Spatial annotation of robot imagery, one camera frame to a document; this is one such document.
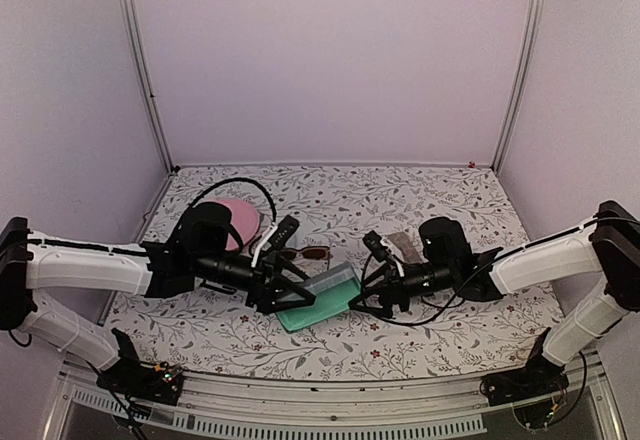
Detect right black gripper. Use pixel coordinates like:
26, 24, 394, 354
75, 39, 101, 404
350, 261, 457, 318

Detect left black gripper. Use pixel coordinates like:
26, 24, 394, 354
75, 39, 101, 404
193, 251, 316, 315

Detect blue glasses case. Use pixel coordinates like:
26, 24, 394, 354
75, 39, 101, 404
276, 262, 360, 333

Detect grey glasses case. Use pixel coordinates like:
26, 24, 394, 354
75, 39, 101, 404
385, 231, 425, 264

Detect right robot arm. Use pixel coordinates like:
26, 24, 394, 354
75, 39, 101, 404
349, 200, 639, 396

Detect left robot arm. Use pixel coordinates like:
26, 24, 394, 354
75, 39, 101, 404
1, 200, 316, 394

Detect brown sunglasses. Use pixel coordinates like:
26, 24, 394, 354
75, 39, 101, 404
280, 246, 331, 261

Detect pink plate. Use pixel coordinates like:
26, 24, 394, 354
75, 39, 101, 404
213, 198, 262, 246

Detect right black cable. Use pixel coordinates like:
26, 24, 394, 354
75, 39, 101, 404
359, 252, 501, 326

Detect black cable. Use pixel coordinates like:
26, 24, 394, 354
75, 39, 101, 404
359, 252, 501, 326
187, 177, 277, 231

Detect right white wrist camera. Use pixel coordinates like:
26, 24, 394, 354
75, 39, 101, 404
363, 231, 405, 277

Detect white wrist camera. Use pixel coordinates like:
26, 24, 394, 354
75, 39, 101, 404
363, 231, 405, 277
251, 215, 299, 268

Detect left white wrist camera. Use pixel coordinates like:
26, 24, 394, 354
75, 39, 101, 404
251, 215, 299, 268

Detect left black cable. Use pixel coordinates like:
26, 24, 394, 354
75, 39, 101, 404
187, 177, 277, 231

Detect front aluminium rail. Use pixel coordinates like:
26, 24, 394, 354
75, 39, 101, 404
43, 351, 628, 439

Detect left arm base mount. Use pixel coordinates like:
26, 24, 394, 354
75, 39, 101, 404
97, 329, 184, 406

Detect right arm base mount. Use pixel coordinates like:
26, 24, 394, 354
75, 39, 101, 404
479, 328, 569, 430

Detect left aluminium frame post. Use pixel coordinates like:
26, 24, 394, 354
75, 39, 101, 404
119, 0, 175, 174

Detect aluminium frame post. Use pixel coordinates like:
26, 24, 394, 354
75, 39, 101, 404
119, 0, 175, 174
491, 0, 545, 176

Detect right aluminium frame post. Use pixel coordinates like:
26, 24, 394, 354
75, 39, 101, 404
491, 0, 545, 176

